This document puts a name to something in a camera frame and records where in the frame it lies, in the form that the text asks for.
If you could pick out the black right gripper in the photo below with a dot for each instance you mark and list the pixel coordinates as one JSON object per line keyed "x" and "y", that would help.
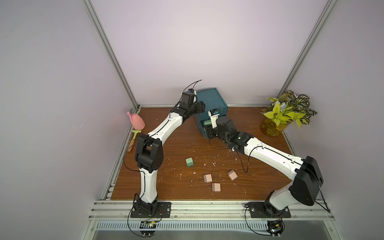
{"x": 210, "y": 132}

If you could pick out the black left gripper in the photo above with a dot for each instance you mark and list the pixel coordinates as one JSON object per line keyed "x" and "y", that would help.
{"x": 200, "y": 108}

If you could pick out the teal drawer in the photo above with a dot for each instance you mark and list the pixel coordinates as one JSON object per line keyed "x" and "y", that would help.
{"x": 204, "y": 127}

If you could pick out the pink plug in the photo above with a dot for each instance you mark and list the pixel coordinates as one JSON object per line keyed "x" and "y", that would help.
{"x": 216, "y": 187}
{"x": 207, "y": 178}
{"x": 232, "y": 175}

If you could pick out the pink plug bottom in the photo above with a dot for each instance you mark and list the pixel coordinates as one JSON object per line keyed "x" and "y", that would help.
{"x": 216, "y": 187}

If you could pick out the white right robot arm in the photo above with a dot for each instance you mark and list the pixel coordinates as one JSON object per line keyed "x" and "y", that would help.
{"x": 305, "y": 175}

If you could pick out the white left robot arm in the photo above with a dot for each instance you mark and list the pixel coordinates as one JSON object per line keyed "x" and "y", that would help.
{"x": 149, "y": 153}

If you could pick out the dark teal drawer cabinet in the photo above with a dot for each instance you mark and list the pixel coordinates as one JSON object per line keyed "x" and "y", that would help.
{"x": 212, "y": 100}

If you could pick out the amber glass vase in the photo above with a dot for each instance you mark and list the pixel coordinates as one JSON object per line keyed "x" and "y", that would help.
{"x": 270, "y": 129}

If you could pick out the green artificial plant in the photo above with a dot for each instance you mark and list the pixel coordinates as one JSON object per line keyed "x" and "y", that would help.
{"x": 289, "y": 108}

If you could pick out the right controller board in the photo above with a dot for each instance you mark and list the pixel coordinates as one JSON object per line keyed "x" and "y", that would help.
{"x": 275, "y": 228}

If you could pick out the controller board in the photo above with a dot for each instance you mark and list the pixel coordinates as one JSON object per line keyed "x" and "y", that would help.
{"x": 148, "y": 228}
{"x": 275, "y": 228}

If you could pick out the left controller board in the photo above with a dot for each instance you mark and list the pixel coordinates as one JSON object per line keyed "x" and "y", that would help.
{"x": 148, "y": 228}

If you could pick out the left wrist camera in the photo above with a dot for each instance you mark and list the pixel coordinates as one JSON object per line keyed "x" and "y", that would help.
{"x": 188, "y": 98}

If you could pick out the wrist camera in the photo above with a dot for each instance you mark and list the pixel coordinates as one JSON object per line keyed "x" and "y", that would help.
{"x": 214, "y": 115}
{"x": 188, "y": 98}

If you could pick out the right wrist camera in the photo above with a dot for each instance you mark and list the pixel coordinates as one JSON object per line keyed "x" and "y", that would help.
{"x": 214, "y": 115}

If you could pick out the green wooden handled brush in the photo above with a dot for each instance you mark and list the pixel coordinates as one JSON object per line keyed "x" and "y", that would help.
{"x": 132, "y": 142}

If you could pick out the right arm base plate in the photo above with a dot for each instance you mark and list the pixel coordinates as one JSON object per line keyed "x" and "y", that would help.
{"x": 266, "y": 210}

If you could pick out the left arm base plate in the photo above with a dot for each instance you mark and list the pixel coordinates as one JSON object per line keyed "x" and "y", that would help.
{"x": 156, "y": 209}

